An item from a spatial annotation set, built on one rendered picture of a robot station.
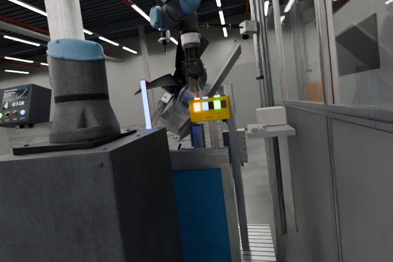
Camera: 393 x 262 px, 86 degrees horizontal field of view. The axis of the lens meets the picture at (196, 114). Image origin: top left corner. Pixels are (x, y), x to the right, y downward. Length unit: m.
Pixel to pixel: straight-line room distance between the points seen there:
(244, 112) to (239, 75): 1.15
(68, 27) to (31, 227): 0.49
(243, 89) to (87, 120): 6.29
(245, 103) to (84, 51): 6.29
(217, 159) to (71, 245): 0.59
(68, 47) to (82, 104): 0.13
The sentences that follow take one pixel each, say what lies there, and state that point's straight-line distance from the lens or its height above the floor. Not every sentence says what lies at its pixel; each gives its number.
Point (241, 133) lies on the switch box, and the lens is 1.42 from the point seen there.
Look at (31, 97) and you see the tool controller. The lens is 1.31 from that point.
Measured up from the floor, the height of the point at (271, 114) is 0.93.
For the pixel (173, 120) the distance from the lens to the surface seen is 1.19.
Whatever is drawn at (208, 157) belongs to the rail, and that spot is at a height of 0.83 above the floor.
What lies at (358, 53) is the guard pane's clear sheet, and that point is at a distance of 0.66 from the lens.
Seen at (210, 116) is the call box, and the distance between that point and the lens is 0.83.
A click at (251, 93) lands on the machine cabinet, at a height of 1.11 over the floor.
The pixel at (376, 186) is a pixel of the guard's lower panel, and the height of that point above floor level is 0.82.
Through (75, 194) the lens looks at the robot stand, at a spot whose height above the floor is 0.93.
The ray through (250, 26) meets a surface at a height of 1.54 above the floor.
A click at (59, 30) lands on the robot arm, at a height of 1.30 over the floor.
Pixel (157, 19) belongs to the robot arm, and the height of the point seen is 1.37.
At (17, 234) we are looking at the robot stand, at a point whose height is 0.86.
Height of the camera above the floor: 1.06
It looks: 3 degrees down
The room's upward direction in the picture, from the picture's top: 7 degrees counter-clockwise
